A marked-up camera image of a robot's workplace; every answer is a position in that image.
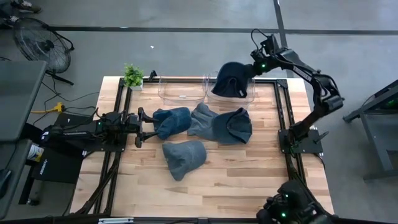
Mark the blue hat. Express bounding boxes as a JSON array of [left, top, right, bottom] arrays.
[[152, 107, 193, 141]]

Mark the black aluminium table frame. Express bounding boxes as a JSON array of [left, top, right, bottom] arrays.
[[73, 76, 336, 224]]

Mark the dark navy hat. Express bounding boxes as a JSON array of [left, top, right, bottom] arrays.
[[211, 61, 257, 99]]

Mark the grey desk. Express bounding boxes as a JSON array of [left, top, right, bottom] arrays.
[[0, 60, 47, 142]]

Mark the silver aluminium bracket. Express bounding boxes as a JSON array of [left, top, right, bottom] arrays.
[[98, 217, 134, 224]]

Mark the grey side table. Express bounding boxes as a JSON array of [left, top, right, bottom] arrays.
[[0, 139, 34, 220]]

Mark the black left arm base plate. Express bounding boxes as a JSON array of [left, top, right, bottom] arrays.
[[51, 112, 128, 153]]

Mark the white labelled can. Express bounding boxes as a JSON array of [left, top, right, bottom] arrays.
[[27, 143, 45, 163]]

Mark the person's foot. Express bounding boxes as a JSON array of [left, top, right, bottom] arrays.
[[0, 12, 21, 29], [11, 0, 43, 14]]

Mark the black box with white print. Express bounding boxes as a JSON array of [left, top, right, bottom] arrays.
[[30, 146, 85, 184]]

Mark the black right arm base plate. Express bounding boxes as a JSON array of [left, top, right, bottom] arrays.
[[278, 126, 324, 155]]

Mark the black metal stand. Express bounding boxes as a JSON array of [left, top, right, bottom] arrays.
[[343, 79, 398, 182]]

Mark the black floor fan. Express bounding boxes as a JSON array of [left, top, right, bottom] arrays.
[[12, 17, 75, 86]]

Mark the dark slate hat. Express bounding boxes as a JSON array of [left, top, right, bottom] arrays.
[[213, 107, 253, 146]]

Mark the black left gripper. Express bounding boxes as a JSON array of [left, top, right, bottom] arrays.
[[123, 107, 160, 149]]

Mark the clear plastic bin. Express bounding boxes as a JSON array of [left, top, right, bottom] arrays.
[[157, 75, 206, 106], [203, 72, 256, 110]]

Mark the small green potted plant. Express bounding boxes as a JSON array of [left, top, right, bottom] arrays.
[[123, 63, 146, 91]]

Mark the grey hat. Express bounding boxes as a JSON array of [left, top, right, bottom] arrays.
[[187, 102, 220, 141], [161, 139, 208, 182]]

